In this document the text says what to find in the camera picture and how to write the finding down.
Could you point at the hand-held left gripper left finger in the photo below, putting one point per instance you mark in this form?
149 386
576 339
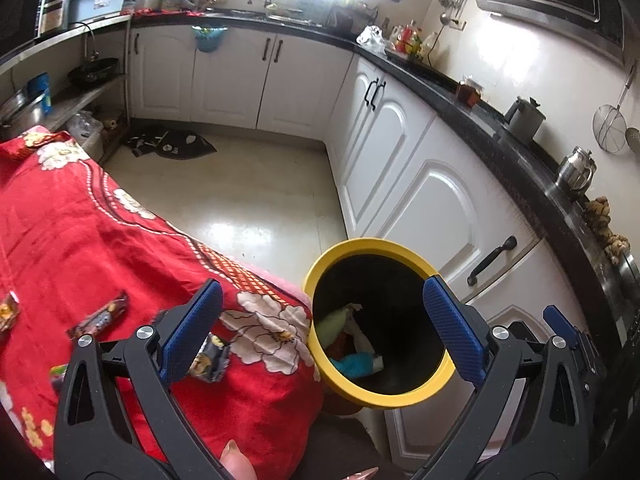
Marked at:
192 330

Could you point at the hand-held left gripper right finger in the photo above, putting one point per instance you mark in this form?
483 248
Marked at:
452 330

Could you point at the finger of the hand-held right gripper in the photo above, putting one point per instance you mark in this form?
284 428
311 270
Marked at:
526 334
559 322

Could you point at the yellow black snack packet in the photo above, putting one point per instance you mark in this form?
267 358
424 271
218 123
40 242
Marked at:
212 360

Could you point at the white tissue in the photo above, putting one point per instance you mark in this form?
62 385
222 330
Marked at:
361 330

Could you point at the dark snack bar wrapper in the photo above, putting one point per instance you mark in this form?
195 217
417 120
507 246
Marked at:
100 316

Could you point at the yellow rimmed trash bin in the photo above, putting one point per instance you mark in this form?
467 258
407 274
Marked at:
380 400

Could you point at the teal blue sponge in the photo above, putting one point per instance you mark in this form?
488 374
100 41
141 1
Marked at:
355 365

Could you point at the red plastic wrapper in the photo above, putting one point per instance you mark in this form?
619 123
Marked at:
344 347

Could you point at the green purple small wrapper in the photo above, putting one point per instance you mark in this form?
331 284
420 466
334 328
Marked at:
60 377

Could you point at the orange brown wrapper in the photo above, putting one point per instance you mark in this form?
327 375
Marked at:
9 317

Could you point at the person's left hand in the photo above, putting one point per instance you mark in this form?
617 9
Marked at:
239 462

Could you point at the steel pot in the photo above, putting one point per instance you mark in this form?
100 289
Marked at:
631 267

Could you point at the pile of ginger roots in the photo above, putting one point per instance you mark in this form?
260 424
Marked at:
602 220

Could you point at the stainless steel kettle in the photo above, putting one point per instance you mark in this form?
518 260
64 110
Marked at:
575 172

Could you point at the red floral blanket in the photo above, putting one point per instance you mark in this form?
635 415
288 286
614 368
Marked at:
100 210

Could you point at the person's leg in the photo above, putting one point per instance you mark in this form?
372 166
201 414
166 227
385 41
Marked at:
345 450

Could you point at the white kitchen base cabinets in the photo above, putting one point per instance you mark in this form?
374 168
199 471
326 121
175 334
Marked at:
390 160

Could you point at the black floor mat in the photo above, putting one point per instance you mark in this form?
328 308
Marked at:
170 145

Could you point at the steel ladle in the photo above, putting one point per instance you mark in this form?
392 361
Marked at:
634 140

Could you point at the olive grey kettle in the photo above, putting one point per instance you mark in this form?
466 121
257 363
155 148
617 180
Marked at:
525 122

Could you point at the black kitchen countertop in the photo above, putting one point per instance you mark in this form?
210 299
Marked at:
500 125

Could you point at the glass jar dark contents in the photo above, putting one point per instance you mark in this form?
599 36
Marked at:
470 92

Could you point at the stainless steel shelf table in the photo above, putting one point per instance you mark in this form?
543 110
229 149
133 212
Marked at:
75 102

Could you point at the black wok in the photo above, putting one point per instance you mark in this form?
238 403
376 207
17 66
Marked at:
92 72

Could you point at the stack of steel pots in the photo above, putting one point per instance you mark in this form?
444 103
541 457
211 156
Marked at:
20 110

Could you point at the blue can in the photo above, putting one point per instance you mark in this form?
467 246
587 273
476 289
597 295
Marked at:
40 92

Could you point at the blue bag on cabinet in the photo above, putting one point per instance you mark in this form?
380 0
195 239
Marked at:
210 40

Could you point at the red label sauce bottle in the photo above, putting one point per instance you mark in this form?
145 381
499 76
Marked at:
406 37

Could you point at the clear plastic bag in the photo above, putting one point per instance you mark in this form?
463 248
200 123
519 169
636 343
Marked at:
371 39

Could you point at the red cloth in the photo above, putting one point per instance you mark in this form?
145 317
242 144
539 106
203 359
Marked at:
160 11

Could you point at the black spice rack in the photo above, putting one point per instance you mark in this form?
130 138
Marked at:
350 20

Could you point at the set of steel utensils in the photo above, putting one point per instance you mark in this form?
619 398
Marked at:
452 0

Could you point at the grey blue dish box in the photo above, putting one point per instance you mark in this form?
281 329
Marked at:
97 7

